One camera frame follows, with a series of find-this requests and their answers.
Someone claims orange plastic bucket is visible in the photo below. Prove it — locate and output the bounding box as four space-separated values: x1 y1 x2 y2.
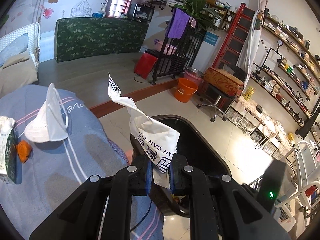
174 77 199 103

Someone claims white paper bag blue logo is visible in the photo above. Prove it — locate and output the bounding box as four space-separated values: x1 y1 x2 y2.
108 77 180 189

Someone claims dark woven trash bin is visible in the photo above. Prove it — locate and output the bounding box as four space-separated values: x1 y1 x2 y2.
130 114 245 218

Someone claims purple hanging towel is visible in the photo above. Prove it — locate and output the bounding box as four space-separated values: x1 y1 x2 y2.
166 8 190 39

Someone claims black thin cable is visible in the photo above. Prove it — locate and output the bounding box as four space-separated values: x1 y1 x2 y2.
129 199 153 233

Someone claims red ladder shelf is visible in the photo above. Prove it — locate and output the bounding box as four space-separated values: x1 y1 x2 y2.
212 3 255 68

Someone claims yellow bottle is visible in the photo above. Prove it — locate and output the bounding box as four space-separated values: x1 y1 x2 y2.
242 86 255 101

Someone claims green floral covered counter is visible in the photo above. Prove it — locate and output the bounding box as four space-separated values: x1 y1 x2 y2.
54 17 149 62

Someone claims red shopping bag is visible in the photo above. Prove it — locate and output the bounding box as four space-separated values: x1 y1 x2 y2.
134 53 157 80

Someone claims black metal railing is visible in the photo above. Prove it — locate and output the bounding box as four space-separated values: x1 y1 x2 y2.
149 23 205 85

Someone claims white face mask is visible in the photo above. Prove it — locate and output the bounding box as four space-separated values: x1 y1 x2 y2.
24 83 69 143

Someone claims blue striped tablecloth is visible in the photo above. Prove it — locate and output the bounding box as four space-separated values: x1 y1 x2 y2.
1 85 164 239

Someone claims pink bucket with basin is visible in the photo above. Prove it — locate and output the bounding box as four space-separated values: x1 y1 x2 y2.
183 67 204 86

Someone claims small black display box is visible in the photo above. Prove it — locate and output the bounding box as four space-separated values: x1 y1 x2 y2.
127 3 155 23

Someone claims green white milk carton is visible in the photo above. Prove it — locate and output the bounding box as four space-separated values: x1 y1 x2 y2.
0 115 17 184

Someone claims white swing sofa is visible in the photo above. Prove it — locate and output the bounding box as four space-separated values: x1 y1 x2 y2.
1 22 40 97

